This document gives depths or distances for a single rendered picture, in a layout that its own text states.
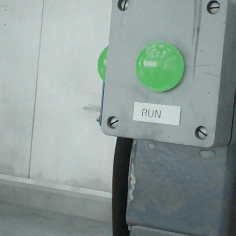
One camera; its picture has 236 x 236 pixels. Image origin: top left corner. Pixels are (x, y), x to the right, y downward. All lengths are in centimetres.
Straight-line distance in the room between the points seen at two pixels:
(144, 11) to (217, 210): 14
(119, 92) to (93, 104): 594
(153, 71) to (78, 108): 604
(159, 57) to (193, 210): 11
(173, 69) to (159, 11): 4
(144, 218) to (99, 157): 588
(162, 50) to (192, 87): 3
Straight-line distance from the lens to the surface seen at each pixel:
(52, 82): 659
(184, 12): 40
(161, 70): 39
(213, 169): 44
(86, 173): 641
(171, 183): 45
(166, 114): 40
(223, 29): 39
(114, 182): 49
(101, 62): 43
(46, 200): 662
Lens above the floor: 127
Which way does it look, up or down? 3 degrees down
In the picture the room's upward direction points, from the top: 5 degrees clockwise
